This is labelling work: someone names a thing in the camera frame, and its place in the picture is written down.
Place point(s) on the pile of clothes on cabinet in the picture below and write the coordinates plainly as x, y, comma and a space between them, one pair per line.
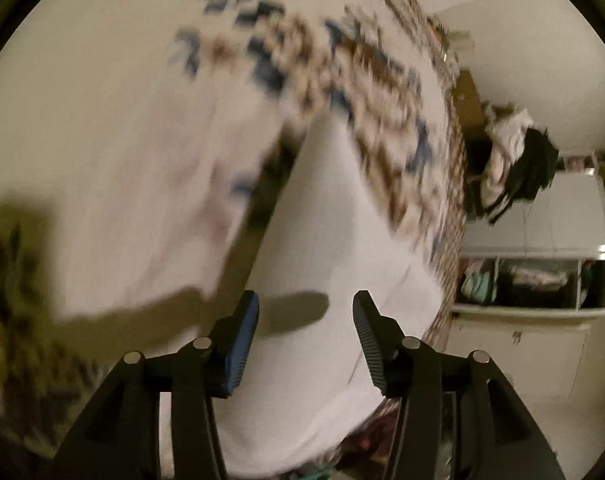
530, 170

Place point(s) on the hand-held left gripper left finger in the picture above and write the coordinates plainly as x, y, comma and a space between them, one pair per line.
240, 350

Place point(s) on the floral bed sheet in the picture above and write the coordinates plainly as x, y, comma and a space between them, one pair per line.
107, 110

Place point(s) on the pile of white clothes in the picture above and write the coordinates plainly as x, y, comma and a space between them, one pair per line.
507, 130

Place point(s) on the brown checkered blanket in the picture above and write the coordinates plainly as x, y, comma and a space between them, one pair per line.
455, 185

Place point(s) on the white wardrobe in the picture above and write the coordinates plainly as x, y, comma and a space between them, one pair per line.
532, 240

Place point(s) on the white pants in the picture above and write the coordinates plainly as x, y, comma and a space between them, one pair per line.
322, 240

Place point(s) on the brown cardboard box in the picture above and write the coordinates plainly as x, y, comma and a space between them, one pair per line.
470, 105

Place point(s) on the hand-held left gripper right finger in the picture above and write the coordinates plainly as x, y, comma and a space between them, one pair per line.
370, 350

